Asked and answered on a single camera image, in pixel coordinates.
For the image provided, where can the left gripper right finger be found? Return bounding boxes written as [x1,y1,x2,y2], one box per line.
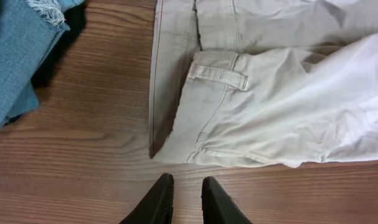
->
[201,176,252,224]

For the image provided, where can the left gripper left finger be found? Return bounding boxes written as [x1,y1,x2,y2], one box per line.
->
[120,173,174,224]

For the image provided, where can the beige khaki shorts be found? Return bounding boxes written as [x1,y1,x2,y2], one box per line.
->
[149,0,378,167]

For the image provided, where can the blue denim jeans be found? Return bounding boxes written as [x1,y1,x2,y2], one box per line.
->
[0,0,87,139]

